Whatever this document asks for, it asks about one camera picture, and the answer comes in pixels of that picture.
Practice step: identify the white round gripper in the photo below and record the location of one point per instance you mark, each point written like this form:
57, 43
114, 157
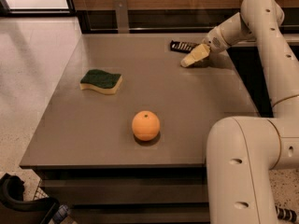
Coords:
214, 42

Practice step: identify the black rxbar chocolate bar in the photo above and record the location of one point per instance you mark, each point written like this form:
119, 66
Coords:
182, 47

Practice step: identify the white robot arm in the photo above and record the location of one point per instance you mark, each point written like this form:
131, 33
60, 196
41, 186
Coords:
244, 153

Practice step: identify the orange fruit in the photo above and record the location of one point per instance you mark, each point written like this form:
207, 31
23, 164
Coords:
145, 125

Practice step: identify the green yellow sponge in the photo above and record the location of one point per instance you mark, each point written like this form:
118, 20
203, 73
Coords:
101, 81

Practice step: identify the upper grey drawer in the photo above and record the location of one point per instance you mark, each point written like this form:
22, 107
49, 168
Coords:
127, 190

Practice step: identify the grey drawer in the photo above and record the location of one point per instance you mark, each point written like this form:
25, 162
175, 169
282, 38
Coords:
141, 214
127, 190

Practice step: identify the lower grey drawer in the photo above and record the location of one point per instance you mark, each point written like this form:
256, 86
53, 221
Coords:
141, 214

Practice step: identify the blue object on floor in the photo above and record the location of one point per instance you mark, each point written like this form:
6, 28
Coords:
61, 214

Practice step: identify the black chair part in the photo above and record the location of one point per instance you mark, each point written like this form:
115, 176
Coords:
15, 210

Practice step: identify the left metal bracket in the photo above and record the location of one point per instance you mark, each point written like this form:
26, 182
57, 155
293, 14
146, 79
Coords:
121, 12

